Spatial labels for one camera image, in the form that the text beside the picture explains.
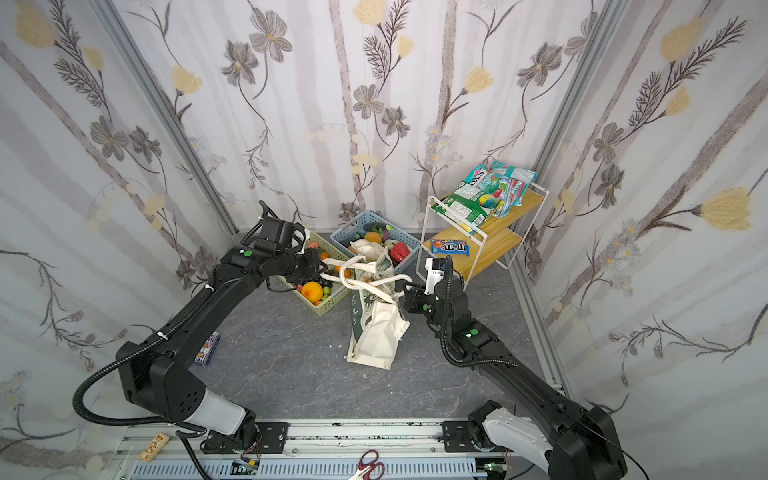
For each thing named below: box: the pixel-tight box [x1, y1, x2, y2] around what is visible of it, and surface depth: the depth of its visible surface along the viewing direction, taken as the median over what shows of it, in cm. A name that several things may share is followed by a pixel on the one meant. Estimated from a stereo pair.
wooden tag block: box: [138, 432, 170, 463], surface depth 73 cm
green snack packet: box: [431, 180, 490, 231], surface depth 79 cm
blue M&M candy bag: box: [431, 239, 471, 256], surface depth 95 cm
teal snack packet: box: [465, 162, 538, 218], surface depth 82 cm
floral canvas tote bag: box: [320, 239, 413, 370], surface depth 80 cm
